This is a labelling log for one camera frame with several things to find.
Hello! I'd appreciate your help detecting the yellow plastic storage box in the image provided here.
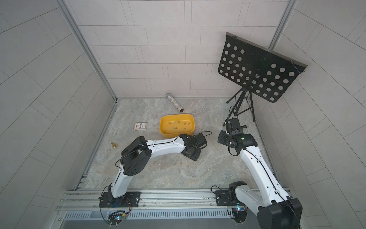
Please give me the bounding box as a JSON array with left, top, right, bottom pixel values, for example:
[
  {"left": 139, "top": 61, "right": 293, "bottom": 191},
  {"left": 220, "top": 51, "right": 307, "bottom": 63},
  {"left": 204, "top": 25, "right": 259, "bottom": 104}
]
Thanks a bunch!
[{"left": 159, "top": 114, "right": 195, "bottom": 138}]

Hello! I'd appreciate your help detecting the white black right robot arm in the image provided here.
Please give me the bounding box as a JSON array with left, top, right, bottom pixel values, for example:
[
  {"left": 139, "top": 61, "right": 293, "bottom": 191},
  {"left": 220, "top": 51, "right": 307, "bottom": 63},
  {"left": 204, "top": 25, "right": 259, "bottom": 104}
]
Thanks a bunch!
[{"left": 218, "top": 131, "right": 303, "bottom": 229}]

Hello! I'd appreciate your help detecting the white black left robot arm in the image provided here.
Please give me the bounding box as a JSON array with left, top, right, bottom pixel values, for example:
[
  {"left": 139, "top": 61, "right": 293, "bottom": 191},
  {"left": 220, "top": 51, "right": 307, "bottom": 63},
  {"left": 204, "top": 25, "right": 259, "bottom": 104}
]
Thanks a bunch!
[{"left": 108, "top": 133, "right": 207, "bottom": 198}]

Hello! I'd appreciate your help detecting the playing card box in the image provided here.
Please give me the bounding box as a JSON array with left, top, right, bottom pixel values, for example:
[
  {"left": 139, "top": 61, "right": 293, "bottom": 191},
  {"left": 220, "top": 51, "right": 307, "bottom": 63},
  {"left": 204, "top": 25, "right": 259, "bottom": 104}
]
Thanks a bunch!
[{"left": 133, "top": 122, "right": 147, "bottom": 131}]

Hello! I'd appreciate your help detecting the rhinestone silver microphone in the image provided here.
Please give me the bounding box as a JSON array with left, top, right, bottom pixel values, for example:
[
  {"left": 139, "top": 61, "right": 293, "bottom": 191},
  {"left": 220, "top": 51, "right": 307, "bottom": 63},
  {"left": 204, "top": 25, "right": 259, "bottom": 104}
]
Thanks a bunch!
[{"left": 165, "top": 93, "right": 184, "bottom": 113}]

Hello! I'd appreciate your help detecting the black perforated music stand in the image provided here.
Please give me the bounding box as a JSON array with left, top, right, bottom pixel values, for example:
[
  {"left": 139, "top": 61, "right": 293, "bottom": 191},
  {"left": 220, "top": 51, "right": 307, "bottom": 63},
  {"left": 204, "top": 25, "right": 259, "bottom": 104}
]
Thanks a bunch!
[{"left": 217, "top": 32, "right": 307, "bottom": 116}]

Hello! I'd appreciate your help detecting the right green circuit board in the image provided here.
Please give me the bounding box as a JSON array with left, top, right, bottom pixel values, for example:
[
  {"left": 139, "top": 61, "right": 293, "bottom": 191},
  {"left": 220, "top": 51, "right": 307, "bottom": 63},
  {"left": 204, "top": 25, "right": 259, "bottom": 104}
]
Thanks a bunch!
[{"left": 231, "top": 206, "right": 247, "bottom": 224}]

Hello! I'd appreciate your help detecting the green circuit board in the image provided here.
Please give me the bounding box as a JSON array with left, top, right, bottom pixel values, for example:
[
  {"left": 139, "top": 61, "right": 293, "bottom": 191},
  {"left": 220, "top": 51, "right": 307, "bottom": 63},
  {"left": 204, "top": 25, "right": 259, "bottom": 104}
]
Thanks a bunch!
[
  {"left": 108, "top": 210, "right": 127, "bottom": 227},
  {"left": 231, "top": 206, "right": 247, "bottom": 224}
]

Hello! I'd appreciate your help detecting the left green circuit board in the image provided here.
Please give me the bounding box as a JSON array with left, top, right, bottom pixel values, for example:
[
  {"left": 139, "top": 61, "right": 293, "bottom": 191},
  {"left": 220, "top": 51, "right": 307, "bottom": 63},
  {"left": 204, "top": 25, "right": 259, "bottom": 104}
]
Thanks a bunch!
[{"left": 108, "top": 210, "right": 127, "bottom": 227}]

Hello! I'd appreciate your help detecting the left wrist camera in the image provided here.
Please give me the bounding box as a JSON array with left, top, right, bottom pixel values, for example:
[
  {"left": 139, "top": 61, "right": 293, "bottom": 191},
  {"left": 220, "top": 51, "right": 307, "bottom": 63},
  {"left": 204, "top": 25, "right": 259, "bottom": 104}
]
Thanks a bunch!
[{"left": 193, "top": 133, "right": 207, "bottom": 150}]

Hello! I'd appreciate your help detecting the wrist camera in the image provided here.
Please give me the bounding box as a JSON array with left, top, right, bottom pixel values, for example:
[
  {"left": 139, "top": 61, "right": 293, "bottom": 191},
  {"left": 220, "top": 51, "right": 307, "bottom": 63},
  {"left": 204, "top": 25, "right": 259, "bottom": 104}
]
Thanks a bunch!
[
  {"left": 225, "top": 118, "right": 247, "bottom": 136},
  {"left": 193, "top": 133, "right": 207, "bottom": 150}
]

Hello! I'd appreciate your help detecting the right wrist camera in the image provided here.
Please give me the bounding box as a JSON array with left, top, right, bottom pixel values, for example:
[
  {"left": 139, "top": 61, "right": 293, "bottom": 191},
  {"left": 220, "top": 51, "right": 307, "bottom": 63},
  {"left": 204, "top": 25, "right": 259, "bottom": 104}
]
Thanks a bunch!
[{"left": 225, "top": 118, "right": 247, "bottom": 136}]

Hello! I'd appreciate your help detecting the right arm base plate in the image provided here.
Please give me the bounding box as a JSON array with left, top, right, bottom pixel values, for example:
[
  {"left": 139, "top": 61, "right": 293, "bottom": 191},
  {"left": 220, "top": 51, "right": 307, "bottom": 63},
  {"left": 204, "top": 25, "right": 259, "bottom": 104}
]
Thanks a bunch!
[{"left": 214, "top": 190, "right": 244, "bottom": 206}]

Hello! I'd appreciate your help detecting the aluminium rail frame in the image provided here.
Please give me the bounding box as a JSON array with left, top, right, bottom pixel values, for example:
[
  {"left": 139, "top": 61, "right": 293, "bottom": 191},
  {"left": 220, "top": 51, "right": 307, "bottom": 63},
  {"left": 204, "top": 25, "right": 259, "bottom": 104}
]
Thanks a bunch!
[{"left": 51, "top": 187, "right": 304, "bottom": 229}]

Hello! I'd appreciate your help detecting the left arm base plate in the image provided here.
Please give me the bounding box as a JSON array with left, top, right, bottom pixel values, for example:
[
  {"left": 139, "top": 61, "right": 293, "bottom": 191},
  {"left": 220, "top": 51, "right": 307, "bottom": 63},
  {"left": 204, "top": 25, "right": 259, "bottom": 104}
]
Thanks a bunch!
[{"left": 99, "top": 192, "right": 141, "bottom": 208}]

